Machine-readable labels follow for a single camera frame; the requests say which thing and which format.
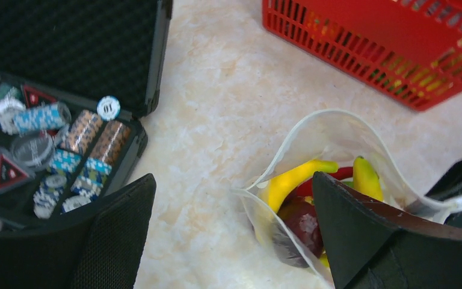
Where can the black open case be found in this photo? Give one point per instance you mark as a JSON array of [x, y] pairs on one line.
[[81, 51]]

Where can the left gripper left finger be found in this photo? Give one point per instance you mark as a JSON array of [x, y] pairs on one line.
[[98, 245]]

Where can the dark red fruit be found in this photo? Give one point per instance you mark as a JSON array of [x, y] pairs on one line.
[[299, 216]]

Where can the white loose poker chip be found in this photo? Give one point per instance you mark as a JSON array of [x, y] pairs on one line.
[[108, 108]]

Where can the yellow banana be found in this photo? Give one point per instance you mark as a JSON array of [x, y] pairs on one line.
[[290, 181]]

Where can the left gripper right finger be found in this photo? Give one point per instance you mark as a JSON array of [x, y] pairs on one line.
[[370, 244]]

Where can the clear zip top bag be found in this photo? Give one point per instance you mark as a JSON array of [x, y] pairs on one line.
[[336, 135]]

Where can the red plastic basket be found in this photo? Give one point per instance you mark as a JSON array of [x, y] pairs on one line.
[[409, 50]]

